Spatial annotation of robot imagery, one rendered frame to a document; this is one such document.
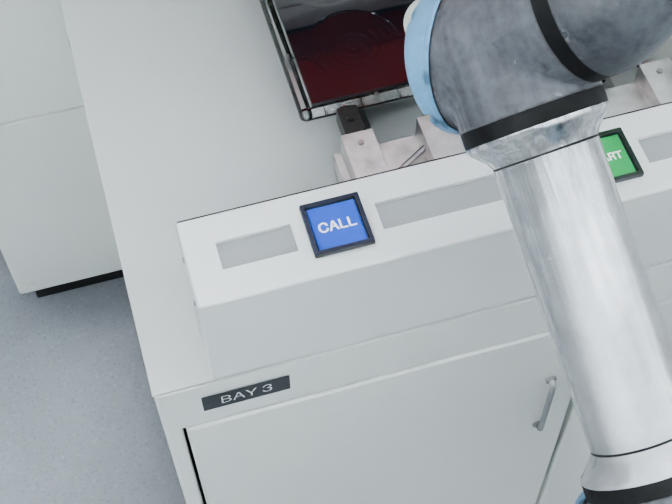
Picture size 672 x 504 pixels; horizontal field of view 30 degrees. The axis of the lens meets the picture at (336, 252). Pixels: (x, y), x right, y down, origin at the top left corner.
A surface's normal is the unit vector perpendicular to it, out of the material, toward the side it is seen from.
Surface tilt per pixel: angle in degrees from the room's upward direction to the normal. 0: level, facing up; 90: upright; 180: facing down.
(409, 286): 90
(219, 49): 0
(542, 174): 44
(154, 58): 0
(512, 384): 90
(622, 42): 79
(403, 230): 0
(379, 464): 90
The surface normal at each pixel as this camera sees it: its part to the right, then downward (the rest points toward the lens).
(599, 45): -0.09, 0.76
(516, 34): -0.59, 0.32
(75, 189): 0.28, 0.81
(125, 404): -0.01, -0.53
